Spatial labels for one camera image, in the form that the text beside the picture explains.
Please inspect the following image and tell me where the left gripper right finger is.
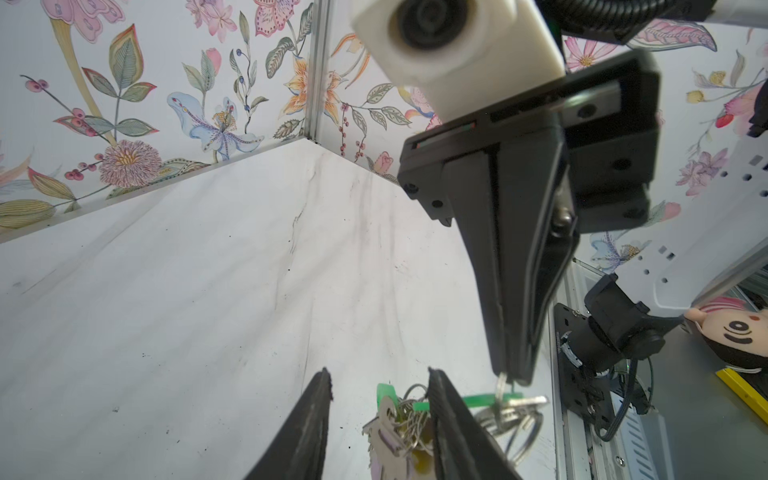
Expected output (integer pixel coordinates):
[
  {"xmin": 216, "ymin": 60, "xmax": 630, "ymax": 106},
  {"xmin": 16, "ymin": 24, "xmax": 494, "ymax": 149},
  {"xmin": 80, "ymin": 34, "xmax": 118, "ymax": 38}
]
[{"xmin": 427, "ymin": 368, "xmax": 520, "ymax": 480}]

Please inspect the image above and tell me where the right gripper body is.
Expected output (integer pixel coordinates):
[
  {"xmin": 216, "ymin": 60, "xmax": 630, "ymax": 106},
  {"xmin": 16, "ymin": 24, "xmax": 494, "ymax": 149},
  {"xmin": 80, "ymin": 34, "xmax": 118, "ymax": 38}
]
[{"xmin": 398, "ymin": 51, "xmax": 660, "ymax": 233}]

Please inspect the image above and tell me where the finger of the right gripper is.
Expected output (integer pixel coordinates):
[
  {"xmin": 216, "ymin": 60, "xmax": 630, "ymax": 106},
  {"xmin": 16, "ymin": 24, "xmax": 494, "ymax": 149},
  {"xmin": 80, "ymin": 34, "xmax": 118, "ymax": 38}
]
[
  {"xmin": 441, "ymin": 151, "xmax": 509, "ymax": 375},
  {"xmin": 496, "ymin": 128, "xmax": 575, "ymax": 384}
]

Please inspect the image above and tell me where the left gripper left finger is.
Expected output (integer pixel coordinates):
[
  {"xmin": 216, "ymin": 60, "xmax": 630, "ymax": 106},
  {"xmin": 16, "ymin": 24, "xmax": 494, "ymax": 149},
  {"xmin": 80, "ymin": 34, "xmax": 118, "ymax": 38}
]
[{"xmin": 245, "ymin": 368, "xmax": 333, "ymax": 480}]

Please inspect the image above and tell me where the metal keyring disc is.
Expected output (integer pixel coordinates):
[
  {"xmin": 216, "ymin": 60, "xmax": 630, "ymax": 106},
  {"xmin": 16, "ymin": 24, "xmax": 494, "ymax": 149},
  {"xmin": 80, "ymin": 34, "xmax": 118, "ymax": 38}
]
[{"xmin": 361, "ymin": 371, "xmax": 550, "ymax": 480}]

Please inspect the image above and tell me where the green key tag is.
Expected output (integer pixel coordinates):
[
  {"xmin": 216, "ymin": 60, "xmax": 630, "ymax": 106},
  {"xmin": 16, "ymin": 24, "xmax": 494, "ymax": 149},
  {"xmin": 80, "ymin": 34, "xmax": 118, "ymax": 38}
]
[{"xmin": 376, "ymin": 383, "xmax": 522, "ymax": 412}]

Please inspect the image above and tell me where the cartoon face plush toy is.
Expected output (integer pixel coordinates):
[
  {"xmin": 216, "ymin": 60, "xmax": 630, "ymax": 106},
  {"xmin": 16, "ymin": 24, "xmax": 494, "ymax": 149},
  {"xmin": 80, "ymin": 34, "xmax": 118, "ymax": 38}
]
[{"xmin": 684, "ymin": 297, "xmax": 767, "ymax": 374}]

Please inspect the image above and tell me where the yellow flat object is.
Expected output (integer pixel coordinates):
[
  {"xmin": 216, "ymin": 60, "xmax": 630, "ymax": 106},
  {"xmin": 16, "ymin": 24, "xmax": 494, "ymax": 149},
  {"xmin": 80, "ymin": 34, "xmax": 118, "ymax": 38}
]
[{"xmin": 716, "ymin": 368, "xmax": 768, "ymax": 424}]

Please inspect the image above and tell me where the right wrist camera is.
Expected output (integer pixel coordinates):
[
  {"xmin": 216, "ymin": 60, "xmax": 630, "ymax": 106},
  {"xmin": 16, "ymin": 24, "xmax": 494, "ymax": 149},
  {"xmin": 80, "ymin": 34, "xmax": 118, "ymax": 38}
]
[{"xmin": 350, "ymin": 1, "xmax": 566, "ymax": 123}]

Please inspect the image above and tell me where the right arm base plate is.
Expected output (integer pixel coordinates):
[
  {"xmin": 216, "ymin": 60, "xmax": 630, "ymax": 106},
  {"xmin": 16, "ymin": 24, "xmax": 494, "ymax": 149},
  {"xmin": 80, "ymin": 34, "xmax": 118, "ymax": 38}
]
[{"xmin": 553, "ymin": 303, "xmax": 640, "ymax": 442}]

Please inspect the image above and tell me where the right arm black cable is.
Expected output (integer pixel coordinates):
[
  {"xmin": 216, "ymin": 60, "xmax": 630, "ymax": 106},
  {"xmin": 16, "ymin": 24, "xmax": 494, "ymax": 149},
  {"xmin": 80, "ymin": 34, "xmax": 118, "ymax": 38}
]
[{"xmin": 596, "ymin": 356, "xmax": 656, "ymax": 444}]

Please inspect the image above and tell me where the aluminium front rail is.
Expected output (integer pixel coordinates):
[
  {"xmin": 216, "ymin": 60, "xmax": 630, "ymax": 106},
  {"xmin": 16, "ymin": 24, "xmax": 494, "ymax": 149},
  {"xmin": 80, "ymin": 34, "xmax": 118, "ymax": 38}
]
[{"xmin": 550, "ymin": 260, "xmax": 675, "ymax": 479}]

